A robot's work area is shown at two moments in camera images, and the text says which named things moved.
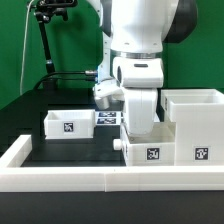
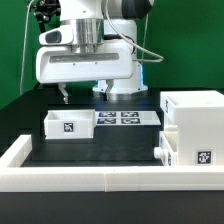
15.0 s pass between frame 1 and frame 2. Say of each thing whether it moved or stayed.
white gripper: moved
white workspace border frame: stayed
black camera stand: stayed
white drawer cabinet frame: stayed
